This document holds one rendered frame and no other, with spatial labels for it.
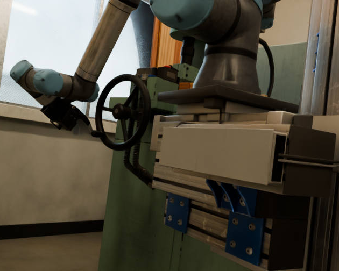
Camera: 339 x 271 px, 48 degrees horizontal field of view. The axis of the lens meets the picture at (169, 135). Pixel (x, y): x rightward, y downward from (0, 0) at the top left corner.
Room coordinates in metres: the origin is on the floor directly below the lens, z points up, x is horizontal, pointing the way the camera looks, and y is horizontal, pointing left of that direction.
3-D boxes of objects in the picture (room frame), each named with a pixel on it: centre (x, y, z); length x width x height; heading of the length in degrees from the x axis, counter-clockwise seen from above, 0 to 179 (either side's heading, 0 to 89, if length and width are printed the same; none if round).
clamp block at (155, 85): (1.52, 0.08, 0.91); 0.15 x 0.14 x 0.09; 49
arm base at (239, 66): (0.84, -0.11, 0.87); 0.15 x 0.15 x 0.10
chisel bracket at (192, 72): (1.69, -0.05, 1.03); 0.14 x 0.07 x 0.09; 139
